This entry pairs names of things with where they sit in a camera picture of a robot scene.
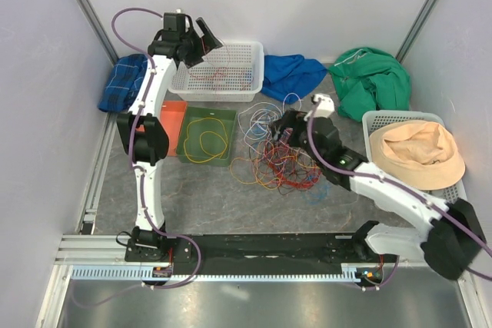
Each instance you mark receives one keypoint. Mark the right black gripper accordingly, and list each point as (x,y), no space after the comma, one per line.
(291,119)

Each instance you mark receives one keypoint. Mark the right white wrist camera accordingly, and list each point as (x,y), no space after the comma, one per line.
(323,107)

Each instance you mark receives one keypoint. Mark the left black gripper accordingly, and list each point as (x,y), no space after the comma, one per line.
(211,44)

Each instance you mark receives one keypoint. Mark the slotted cable duct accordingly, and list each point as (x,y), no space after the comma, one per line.
(152,274)

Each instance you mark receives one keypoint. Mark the green garment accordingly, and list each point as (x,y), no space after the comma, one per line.
(368,79)

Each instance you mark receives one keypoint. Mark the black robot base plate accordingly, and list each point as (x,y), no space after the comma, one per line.
(314,252)

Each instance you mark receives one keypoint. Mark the white perforated basket rear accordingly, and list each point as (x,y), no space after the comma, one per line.
(233,73)

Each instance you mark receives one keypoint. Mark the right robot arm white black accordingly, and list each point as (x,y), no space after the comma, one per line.
(446,235)

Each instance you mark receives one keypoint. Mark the white perforated basket right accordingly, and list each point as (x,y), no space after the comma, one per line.
(374,120)

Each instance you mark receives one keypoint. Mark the bright blue cloth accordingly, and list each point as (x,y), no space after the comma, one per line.
(292,77)

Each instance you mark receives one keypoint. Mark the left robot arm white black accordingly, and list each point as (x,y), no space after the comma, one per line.
(145,141)

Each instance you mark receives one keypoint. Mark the white perforated basket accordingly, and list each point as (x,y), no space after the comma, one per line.
(233,73)
(374,120)

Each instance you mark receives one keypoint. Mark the blue plaid cloth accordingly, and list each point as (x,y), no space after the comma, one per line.
(123,84)

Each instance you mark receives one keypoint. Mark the green plastic tray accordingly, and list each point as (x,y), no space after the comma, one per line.
(207,136)

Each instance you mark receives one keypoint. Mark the orange plastic tray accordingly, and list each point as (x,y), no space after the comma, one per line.
(172,116)

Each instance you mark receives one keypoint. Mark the peach bucket hat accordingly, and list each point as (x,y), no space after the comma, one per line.
(422,154)

